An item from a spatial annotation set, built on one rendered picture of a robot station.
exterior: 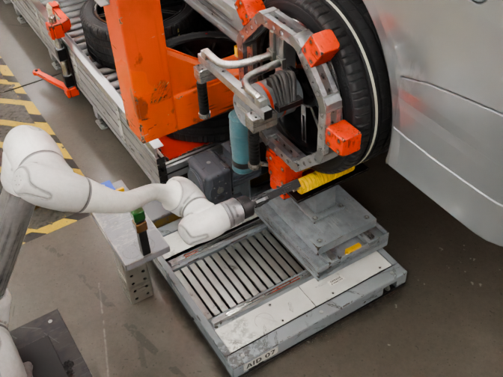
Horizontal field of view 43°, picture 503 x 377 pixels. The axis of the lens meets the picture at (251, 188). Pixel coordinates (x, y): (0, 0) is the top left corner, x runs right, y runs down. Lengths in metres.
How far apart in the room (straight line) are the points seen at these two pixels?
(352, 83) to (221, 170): 0.83
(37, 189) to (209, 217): 0.58
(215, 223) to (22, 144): 0.63
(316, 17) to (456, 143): 0.59
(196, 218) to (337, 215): 0.83
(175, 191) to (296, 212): 0.74
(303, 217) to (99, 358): 0.98
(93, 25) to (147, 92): 1.15
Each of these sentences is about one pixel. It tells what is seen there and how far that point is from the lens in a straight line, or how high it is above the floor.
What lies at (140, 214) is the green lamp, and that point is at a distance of 2.11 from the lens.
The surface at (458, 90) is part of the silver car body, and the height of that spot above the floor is 1.15.
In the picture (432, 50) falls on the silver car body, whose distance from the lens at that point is 1.80.
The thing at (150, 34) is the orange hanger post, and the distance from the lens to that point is 2.39.
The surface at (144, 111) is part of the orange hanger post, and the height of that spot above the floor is 0.68.
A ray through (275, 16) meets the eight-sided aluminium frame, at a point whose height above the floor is 1.10.
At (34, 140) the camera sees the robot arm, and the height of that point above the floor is 1.06.
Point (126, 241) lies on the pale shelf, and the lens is 2.32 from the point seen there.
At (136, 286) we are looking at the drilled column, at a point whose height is 0.09.
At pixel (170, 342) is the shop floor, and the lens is 2.57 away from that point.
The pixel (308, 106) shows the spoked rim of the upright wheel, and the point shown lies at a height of 0.78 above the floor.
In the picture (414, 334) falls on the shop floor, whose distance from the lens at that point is 2.61.
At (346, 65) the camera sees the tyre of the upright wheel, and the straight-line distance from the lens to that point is 2.00.
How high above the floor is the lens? 2.10
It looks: 42 degrees down
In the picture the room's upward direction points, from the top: 3 degrees counter-clockwise
